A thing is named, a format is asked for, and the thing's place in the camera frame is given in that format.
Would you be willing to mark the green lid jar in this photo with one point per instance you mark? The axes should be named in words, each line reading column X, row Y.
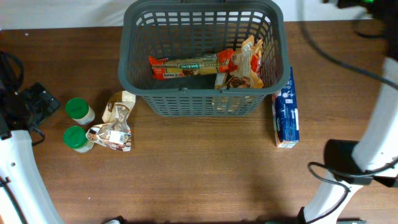
column 80, row 111
column 75, row 138

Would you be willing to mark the grey plastic shopping basket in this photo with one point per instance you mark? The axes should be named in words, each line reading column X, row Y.
column 185, row 29

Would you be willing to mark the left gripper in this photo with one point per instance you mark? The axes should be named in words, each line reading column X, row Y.
column 40, row 101

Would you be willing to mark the red orange pasta packet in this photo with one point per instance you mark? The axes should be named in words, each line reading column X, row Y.
column 206, row 64

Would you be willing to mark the tan orange snack pouch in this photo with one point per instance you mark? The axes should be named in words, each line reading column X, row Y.
column 244, row 67

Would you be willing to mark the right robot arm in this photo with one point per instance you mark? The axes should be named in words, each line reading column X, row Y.
column 350, row 165

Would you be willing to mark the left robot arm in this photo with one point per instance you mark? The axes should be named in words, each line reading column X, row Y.
column 24, row 197

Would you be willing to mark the blue rectangular food box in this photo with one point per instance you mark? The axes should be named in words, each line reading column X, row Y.
column 286, row 115

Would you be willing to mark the beige brown snack pouch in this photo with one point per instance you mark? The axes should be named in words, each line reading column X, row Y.
column 114, row 133

